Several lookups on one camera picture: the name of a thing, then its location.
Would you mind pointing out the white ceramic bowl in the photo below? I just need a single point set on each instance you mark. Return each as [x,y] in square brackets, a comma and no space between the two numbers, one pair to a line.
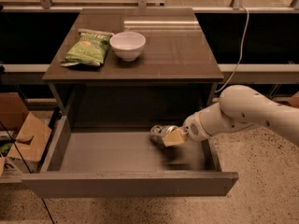
[128,45]

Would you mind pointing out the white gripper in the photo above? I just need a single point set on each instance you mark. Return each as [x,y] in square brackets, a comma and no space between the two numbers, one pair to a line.
[192,128]

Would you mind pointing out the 7up soda can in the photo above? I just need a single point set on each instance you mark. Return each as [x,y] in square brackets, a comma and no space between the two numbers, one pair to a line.
[158,132]

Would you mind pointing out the grey cabinet with top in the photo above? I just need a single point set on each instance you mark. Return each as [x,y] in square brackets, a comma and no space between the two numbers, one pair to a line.
[172,78]

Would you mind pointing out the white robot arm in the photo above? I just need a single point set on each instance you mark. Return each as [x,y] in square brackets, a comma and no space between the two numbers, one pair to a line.
[239,107]

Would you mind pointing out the brown cardboard box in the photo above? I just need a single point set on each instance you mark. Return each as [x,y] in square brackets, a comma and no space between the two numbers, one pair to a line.
[26,134]

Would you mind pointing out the green chip bag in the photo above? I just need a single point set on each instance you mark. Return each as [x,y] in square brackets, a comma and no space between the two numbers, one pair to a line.
[91,49]

